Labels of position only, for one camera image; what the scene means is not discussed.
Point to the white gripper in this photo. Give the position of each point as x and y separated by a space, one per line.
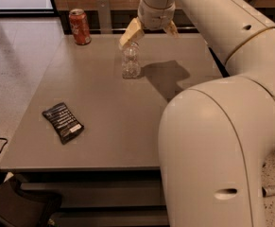
155 18

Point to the clear plastic water bottle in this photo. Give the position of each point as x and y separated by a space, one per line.
131 68

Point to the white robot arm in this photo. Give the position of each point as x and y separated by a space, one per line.
215 136

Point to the red soda can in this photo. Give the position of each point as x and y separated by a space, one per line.
79 26

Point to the black snack packet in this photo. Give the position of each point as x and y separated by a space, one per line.
64 122

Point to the upper grey drawer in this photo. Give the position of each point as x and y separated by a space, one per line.
123 193

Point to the grey drawer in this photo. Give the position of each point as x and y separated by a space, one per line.
123 193
112 217

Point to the lower grey drawer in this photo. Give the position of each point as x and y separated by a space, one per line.
112 217

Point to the dark chair seat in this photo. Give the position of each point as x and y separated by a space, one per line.
19 208

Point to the left metal wall bracket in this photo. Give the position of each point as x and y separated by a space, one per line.
104 16

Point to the striped cylindrical handle on floor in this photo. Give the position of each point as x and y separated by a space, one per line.
268 191

